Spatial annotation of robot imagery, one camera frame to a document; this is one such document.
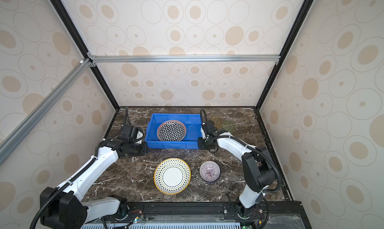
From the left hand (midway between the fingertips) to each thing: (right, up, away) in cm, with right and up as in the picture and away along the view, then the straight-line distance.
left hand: (152, 147), depth 81 cm
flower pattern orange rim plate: (+7, +8, +24) cm, 26 cm away
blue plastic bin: (+20, +1, +21) cm, 29 cm away
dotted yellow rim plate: (+10, -17, +3) cm, 20 cm away
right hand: (+27, 0, +10) cm, 29 cm away
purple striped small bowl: (+31, -13, +2) cm, 34 cm away
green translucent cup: (+46, +11, +22) cm, 52 cm away
